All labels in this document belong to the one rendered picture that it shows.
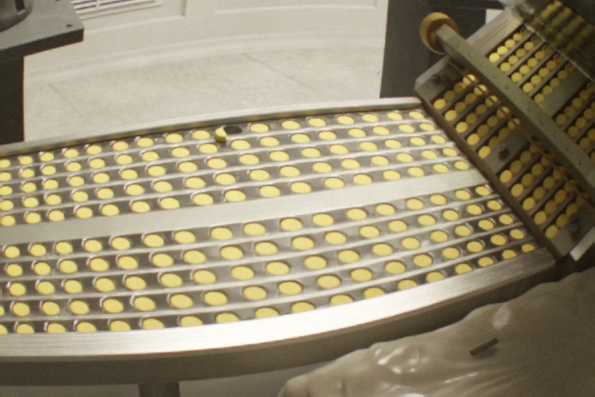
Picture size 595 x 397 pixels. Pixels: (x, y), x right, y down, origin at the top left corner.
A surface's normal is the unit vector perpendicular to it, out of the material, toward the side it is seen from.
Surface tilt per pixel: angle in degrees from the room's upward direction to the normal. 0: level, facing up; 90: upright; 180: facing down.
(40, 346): 0
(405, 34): 90
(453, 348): 7
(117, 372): 90
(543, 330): 19
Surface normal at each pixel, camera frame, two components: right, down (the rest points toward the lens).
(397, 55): -0.89, 0.16
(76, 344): 0.09, -0.85
